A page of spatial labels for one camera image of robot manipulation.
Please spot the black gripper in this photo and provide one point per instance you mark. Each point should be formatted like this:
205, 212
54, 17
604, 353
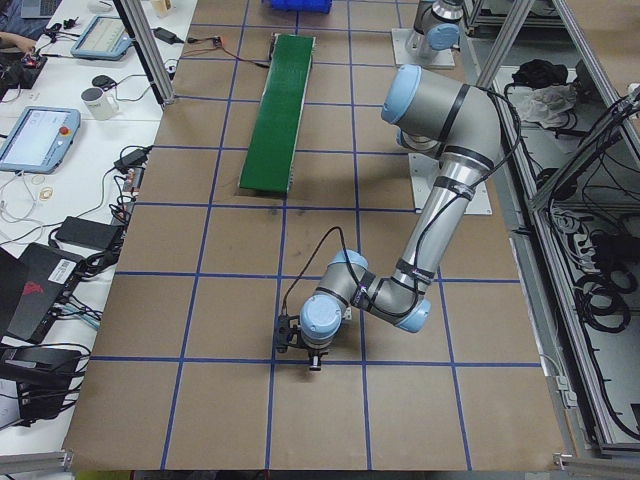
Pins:
313, 354

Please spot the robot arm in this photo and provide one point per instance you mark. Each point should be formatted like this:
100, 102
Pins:
440, 12
464, 120

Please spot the green conveyor belt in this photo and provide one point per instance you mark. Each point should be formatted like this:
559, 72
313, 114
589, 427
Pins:
269, 160

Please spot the black power adapter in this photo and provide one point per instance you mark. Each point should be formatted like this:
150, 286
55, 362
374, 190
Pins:
88, 233

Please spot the black laptop red logo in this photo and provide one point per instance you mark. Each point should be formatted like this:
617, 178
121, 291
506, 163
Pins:
31, 285

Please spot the white mug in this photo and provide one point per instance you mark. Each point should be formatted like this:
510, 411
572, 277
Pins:
101, 105

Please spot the teach pendant near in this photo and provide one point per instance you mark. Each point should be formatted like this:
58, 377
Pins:
40, 139

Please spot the teach pendant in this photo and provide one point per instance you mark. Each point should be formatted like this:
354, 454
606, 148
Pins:
40, 139
105, 38

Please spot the blue storage bin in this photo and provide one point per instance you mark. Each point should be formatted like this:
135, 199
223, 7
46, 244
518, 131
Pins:
313, 6

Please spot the teach pendant far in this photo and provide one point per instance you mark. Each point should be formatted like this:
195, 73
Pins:
105, 38

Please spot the aluminium frame post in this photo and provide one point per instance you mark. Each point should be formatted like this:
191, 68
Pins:
137, 27

